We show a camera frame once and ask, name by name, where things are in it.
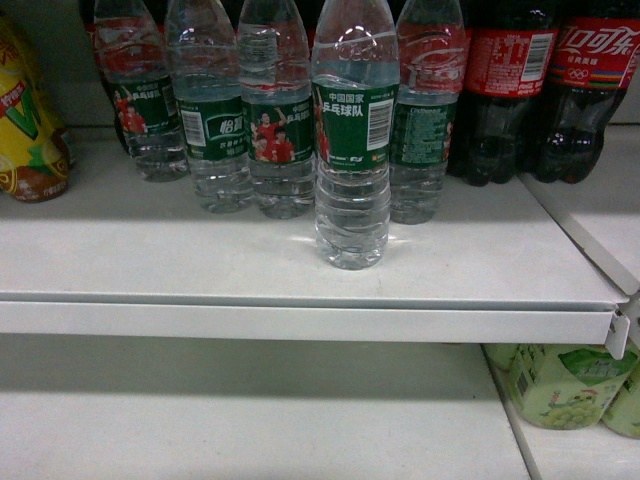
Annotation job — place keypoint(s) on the water bottle barcode label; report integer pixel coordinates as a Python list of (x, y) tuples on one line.
[(202, 62)]

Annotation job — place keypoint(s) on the water bottle right rear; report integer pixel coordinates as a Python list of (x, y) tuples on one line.
[(432, 55)]

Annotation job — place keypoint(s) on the water bottle far left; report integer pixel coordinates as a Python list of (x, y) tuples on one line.
[(132, 55)]

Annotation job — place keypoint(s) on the water bottle team picture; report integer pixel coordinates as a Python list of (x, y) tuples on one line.
[(274, 74)]

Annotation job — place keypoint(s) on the cola bottle right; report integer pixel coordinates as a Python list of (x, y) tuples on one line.
[(593, 62)]

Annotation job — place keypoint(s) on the clear water bottle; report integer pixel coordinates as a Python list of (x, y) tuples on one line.
[(355, 80)]

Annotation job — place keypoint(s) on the white metal shelf board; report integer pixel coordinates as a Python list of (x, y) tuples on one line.
[(118, 256)]

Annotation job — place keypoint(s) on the cola bottle left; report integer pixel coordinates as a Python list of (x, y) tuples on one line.
[(509, 54)]

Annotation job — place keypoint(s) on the cola bottle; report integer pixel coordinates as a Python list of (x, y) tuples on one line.
[(509, 54), (593, 62)]

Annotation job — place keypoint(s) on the green juice bottle right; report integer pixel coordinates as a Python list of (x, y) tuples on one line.
[(622, 415)]

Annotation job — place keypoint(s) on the yellow lemon tea bottle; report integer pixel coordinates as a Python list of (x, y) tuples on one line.
[(35, 144)]

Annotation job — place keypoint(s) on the green grape juice bottle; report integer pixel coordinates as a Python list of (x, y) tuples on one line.
[(565, 386)]

